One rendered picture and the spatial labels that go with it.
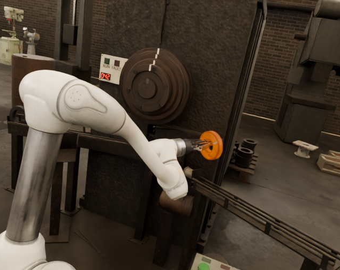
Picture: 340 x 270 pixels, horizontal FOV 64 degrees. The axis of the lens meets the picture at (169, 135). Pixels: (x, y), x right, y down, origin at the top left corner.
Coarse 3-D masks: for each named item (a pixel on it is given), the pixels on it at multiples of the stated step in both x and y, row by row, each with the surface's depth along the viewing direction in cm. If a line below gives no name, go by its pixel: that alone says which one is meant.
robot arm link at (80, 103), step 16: (80, 80) 79; (64, 96) 71; (80, 96) 70; (96, 96) 72; (64, 112) 75; (80, 112) 70; (96, 112) 72; (112, 112) 77; (96, 128) 78; (112, 128) 81
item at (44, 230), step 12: (72, 144) 185; (60, 156) 173; (72, 156) 175; (60, 168) 175; (60, 180) 178; (60, 192) 180; (60, 204) 184; (48, 228) 195; (60, 228) 198; (48, 240) 185; (60, 240) 187
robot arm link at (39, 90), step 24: (48, 72) 81; (24, 96) 81; (48, 96) 76; (48, 120) 79; (48, 144) 83; (24, 168) 83; (48, 168) 85; (24, 192) 84; (48, 192) 89; (24, 216) 85; (0, 240) 87; (24, 240) 87; (0, 264) 84; (24, 264) 86
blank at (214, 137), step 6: (204, 132) 150; (210, 132) 145; (204, 138) 150; (210, 138) 146; (216, 138) 142; (216, 144) 143; (222, 144) 143; (204, 150) 151; (210, 150) 151; (216, 150) 143; (222, 150) 143; (204, 156) 151; (210, 156) 147; (216, 156) 144
